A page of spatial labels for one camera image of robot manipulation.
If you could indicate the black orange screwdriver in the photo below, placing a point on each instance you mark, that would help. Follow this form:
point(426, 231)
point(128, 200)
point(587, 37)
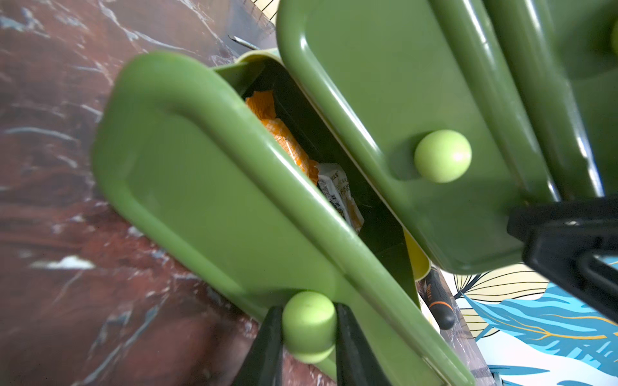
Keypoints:
point(437, 301)

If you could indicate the green top drawer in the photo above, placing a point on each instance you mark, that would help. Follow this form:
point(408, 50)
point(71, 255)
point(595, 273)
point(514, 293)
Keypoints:
point(563, 58)

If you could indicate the white orange snack packet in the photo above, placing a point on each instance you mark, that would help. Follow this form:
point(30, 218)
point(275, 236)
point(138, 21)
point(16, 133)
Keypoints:
point(334, 184)

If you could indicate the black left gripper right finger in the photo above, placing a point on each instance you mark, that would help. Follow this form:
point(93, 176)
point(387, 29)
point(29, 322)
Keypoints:
point(355, 362)

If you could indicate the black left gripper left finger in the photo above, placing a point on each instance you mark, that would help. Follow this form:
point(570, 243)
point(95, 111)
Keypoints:
point(263, 365)

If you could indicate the light green drawer cabinet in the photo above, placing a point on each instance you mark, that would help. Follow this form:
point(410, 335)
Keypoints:
point(382, 233)

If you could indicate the green drawer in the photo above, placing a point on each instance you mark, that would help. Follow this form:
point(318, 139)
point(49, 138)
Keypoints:
point(180, 155)
point(383, 75)
point(563, 58)

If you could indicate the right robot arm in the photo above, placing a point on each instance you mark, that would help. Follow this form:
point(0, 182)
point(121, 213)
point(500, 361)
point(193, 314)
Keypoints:
point(567, 243)

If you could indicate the green bottom drawer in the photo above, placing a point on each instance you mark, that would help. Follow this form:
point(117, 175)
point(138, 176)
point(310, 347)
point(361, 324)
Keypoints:
point(180, 155)

